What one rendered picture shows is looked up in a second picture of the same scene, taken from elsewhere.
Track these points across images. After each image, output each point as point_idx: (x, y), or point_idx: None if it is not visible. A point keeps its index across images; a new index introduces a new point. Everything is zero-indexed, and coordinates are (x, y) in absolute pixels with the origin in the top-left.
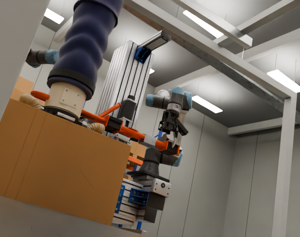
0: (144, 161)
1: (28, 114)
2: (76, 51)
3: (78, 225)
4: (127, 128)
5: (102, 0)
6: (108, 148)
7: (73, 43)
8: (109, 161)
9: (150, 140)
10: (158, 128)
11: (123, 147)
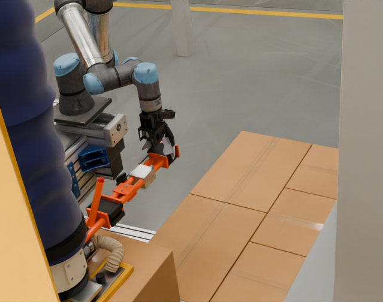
0: (65, 96)
1: None
2: (49, 216)
3: None
4: (126, 198)
5: (34, 107)
6: (158, 283)
7: (35, 208)
8: (163, 289)
9: (150, 178)
10: (140, 139)
11: (167, 262)
